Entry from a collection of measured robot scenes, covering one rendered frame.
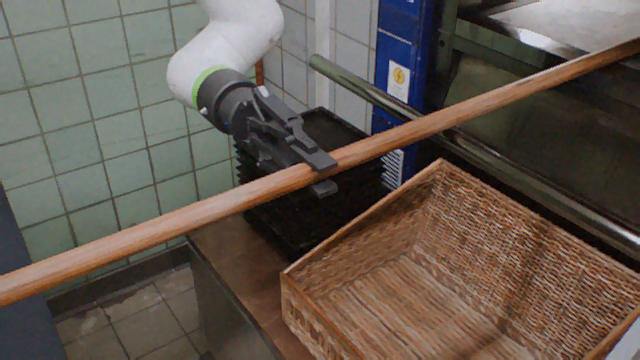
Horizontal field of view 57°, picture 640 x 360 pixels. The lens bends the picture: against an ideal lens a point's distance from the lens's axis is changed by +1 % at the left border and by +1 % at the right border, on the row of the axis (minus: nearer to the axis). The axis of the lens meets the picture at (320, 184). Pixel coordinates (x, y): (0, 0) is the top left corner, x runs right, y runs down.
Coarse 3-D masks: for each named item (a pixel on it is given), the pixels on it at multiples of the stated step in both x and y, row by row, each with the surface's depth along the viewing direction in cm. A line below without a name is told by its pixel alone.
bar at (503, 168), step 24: (336, 72) 106; (360, 96) 102; (384, 96) 98; (408, 120) 93; (456, 144) 86; (480, 144) 85; (480, 168) 84; (504, 168) 80; (528, 192) 77; (552, 192) 75; (576, 216) 72; (600, 216) 71; (624, 240) 68; (624, 336) 66
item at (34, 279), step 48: (624, 48) 106; (480, 96) 90; (528, 96) 95; (384, 144) 80; (240, 192) 70; (288, 192) 73; (96, 240) 63; (144, 240) 64; (0, 288) 57; (48, 288) 60
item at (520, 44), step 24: (456, 24) 128; (480, 24) 124; (504, 24) 124; (504, 48) 120; (528, 48) 115; (552, 48) 113; (576, 48) 113; (600, 72) 104; (624, 72) 104; (624, 96) 102
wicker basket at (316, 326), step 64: (448, 192) 141; (320, 256) 131; (384, 256) 147; (448, 256) 143; (512, 256) 129; (576, 256) 117; (320, 320) 118; (384, 320) 134; (448, 320) 134; (512, 320) 131; (576, 320) 119
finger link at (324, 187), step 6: (324, 180) 77; (330, 180) 77; (306, 186) 77; (312, 186) 76; (318, 186) 76; (324, 186) 76; (330, 186) 76; (336, 186) 76; (312, 192) 76; (318, 192) 75; (324, 192) 75; (330, 192) 75
